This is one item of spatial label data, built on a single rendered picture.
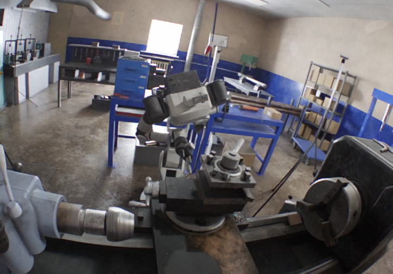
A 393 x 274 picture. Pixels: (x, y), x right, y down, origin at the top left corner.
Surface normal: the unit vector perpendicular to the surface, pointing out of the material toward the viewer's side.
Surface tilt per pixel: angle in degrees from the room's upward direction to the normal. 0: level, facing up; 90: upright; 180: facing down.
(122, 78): 90
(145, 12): 90
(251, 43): 90
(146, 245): 0
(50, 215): 39
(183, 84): 55
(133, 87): 90
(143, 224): 0
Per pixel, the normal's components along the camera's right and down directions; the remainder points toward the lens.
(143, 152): 0.26, 0.42
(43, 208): 0.31, -0.60
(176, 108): 0.24, -0.18
